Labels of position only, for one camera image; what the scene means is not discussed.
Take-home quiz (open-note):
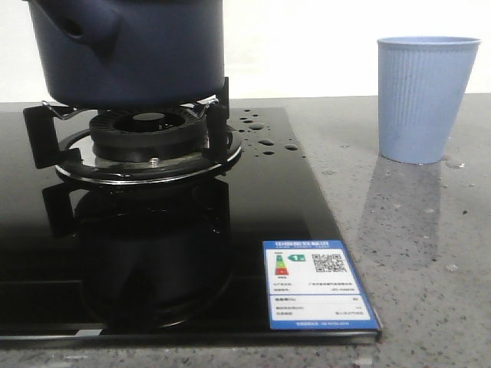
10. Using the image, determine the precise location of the black right pot support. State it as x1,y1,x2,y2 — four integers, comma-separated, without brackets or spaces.
23,80,231,170

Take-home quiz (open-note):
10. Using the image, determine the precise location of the blue energy label sticker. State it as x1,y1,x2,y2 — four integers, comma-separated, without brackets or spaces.
262,239,381,333

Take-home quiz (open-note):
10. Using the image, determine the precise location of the black right gas burner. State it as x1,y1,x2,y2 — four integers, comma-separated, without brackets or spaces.
55,104,242,186

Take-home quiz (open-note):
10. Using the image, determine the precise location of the black glass gas stove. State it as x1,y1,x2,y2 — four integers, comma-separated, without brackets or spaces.
1,107,381,347

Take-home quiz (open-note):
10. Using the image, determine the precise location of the light blue ribbed cup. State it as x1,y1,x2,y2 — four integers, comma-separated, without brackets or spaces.
377,36,481,164

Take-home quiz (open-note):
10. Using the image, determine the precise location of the dark blue pot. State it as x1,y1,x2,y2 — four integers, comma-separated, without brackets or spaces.
28,1,225,109

